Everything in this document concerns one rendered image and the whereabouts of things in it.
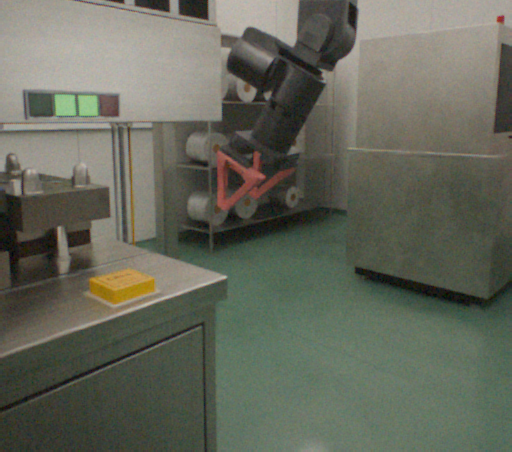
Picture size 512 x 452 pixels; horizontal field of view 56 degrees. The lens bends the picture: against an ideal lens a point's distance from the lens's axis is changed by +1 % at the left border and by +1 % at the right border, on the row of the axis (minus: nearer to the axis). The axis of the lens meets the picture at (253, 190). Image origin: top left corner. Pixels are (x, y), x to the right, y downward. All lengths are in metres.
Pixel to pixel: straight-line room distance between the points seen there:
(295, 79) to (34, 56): 0.80
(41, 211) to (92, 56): 0.57
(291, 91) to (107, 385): 0.48
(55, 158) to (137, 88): 2.50
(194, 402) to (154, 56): 0.95
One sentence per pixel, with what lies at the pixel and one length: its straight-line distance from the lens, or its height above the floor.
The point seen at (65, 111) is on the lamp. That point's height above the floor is 1.17.
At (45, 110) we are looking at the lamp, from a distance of 1.26.
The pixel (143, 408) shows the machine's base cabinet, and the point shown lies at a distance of 0.81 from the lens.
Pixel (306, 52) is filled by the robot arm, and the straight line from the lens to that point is 0.59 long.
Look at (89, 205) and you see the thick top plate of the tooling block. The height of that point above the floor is 1.00.
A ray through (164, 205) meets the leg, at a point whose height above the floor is 0.85.
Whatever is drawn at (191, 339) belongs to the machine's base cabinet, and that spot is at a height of 0.80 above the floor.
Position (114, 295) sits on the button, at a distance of 0.70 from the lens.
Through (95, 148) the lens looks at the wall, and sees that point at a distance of 3.99.
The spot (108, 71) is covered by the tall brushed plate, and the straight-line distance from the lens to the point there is 1.35.
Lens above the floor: 1.16
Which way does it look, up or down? 9 degrees down
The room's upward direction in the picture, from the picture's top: straight up
